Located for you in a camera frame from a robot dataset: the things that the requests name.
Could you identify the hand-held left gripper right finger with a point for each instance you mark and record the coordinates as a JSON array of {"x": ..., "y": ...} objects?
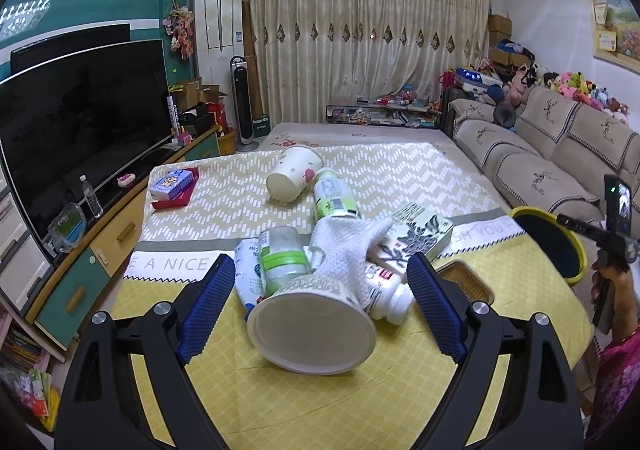
[{"x": 435, "y": 310}]

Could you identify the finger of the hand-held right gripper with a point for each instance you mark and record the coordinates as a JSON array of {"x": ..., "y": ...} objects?
[{"x": 575, "y": 223}]

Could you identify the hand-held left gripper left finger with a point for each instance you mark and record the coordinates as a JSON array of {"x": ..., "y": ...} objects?
[{"x": 207, "y": 310}]

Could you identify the yellow rim trash bin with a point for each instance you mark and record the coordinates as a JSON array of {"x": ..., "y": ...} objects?
[{"x": 555, "y": 250}]

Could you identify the white bottle red label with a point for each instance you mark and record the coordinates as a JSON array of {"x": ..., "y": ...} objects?
[{"x": 387, "y": 295}]

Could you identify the blue white toothpaste tube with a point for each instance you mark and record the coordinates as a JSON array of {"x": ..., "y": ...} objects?
[{"x": 247, "y": 275}]

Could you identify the white box black leaf print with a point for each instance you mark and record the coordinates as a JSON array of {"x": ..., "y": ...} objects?
[{"x": 420, "y": 236}]

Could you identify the clear jar green band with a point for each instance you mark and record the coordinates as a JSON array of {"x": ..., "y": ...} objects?
[{"x": 282, "y": 260}]

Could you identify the white knit cloth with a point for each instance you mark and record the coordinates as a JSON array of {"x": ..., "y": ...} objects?
[{"x": 340, "y": 250}]

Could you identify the person's right hand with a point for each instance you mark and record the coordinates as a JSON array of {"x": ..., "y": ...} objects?
[{"x": 625, "y": 292}]

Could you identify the brown rectangular tray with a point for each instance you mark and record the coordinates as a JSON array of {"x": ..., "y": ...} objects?
[{"x": 467, "y": 282}]

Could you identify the beige sofa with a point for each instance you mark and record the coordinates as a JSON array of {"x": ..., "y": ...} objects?
[{"x": 540, "y": 155}]

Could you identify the blue box on red tray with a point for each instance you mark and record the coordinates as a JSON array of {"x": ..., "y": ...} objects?
[{"x": 172, "y": 202}]

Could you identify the blue card box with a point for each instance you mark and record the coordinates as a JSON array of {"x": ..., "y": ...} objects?
[{"x": 170, "y": 184}]

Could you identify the yellow teal television cabinet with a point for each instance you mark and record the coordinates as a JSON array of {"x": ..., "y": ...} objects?
[{"x": 75, "y": 290}]

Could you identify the pile of plush toys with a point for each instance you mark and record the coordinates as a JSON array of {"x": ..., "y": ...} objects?
[{"x": 570, "y": 82}]

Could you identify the small pink object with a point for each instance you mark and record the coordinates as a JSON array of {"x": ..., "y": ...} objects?
[{"x": 126, "y": 179}]

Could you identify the green label bottle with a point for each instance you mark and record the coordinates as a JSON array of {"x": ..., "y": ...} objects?
[{"x": 332, "y": 195}]

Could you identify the clear water bottle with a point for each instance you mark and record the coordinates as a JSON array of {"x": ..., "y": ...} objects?
[{"x": 92, "y": 200}]

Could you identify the white flowered paper cup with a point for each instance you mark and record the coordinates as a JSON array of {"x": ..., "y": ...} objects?
[{"x": 292, "y": 172}]

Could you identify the wooden bucket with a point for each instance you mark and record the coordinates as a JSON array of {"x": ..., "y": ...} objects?
[{"x": 226, "y": 142}]

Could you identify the pile of books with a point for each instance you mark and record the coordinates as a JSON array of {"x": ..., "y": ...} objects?
[{"x": 27, "y": 370}]

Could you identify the green box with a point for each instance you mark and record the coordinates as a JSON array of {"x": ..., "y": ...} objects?
[{"x": 260, "y": 126}]

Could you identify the white drawer unit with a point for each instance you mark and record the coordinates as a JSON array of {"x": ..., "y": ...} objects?
[{"x": 20, "y": 255}]

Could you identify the stack of cardboard boxes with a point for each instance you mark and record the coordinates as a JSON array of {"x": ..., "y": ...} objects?
[{"x": 500, "y": 35}]

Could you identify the cluttered low shelf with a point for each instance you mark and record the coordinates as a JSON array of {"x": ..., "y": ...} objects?
[{"x": 385, "y": 110}]

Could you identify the black tower fan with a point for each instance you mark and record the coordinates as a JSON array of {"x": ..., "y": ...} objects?
[{"x": 244, "y": 105}]

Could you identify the open cardboard boxes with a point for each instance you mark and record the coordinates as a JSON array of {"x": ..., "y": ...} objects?
[{"x": 192, "y": 90}]

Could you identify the black flat television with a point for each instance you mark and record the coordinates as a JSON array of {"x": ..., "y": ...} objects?
[{"x": 75, "y": 130}]

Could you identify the white standing air conditioner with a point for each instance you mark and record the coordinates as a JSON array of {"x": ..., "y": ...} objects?
[{"x": 217, "y": 30}]

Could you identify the hanging flower ornament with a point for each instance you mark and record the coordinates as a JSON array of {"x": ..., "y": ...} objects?
[{"x": 179, "y": 30}]

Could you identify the beige patterned curtain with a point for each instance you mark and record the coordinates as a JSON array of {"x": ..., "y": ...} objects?
[{"x": 360, "y": 20}]

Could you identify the black monitor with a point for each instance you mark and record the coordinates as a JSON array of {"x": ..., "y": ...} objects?
[{"x": 65, "y": 42}]

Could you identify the framed wall picture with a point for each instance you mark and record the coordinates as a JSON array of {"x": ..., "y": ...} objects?
[{"x": 617, "y": 25}]

